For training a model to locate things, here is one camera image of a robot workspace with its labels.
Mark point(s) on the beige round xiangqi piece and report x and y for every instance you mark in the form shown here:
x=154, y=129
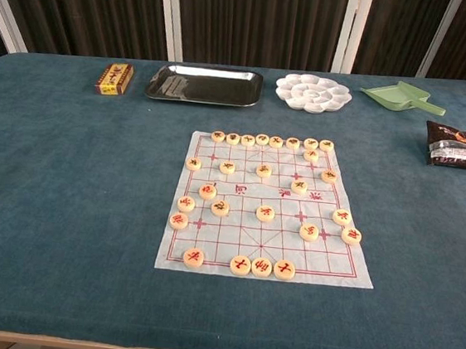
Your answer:
x=309, y=232
x=342, y=216
x=311, y=155
x=264, y=170
x=227, y=167
x=240, y=265
x=208, y=190
x=179, y=220
x=329, y=176
x=220, y=207
x=248, y=139
x=299, y=186
x=261, y=267
x=193, y=258
x=186, y=204
x=193, y=163
x=276, y=142
x=218, y=136
x=265, y=213
x=310, y=144
x=284, y=270
x=232, y=138
x=262, y=139
x=351, y=235
x=326, y=145
x=292, y=143

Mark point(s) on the yellow red small box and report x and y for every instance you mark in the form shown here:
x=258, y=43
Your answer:
x=115, y=80

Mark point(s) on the translucent paper xiangqi board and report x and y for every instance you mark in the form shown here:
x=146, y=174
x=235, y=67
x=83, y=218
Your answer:
x=251, y=243

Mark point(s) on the stainless steel tray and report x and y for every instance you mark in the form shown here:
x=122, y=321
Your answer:
x=209, y=86

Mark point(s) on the white flower-shaped paint palette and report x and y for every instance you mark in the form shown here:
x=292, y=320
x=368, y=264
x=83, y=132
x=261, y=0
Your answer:
x=313, y=92

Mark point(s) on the dark brown pleated curtain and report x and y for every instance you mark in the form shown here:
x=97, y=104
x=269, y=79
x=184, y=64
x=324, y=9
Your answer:
x=253, y=18

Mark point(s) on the blue felt tablecloth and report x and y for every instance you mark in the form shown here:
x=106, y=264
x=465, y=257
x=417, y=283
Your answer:
x=67, y=207

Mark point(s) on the green plastic dustpan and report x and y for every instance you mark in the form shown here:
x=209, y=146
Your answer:
x=393, y=97

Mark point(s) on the brown snack packet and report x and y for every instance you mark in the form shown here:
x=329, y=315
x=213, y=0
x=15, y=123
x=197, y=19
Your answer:
x=463, y=146

